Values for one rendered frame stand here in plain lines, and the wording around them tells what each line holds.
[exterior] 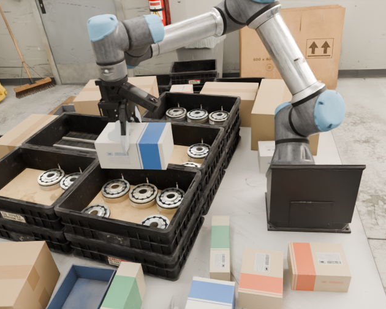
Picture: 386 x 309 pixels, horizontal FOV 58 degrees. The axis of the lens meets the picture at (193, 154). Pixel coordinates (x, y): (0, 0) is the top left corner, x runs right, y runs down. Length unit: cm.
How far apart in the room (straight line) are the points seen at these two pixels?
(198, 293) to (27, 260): 51
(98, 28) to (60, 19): 374
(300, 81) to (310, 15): 288
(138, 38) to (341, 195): 78
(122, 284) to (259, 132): 93
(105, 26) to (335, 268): 90
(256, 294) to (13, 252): 72
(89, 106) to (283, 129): 110
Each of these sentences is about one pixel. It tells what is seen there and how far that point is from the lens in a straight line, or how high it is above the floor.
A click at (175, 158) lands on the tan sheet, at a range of 145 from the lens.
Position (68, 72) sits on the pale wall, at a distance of 485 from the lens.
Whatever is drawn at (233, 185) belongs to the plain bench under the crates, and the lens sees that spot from 149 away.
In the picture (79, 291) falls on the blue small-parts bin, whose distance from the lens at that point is 124.
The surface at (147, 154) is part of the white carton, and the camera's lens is 101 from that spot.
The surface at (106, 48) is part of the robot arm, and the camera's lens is 93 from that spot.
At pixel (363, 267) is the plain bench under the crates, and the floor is 70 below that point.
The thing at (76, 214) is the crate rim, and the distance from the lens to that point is 114.
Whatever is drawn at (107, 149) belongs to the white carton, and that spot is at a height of 111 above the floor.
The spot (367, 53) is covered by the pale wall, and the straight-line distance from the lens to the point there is 440.
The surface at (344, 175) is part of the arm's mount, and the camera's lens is 118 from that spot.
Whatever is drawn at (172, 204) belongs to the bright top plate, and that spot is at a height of 86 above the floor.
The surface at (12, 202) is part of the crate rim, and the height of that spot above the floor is 92.
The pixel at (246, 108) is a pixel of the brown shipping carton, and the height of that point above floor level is 81.
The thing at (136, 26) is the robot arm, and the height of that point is 143.
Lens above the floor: 164
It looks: 34 degrees down
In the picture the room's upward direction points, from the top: 6 degrees counter-clockwise
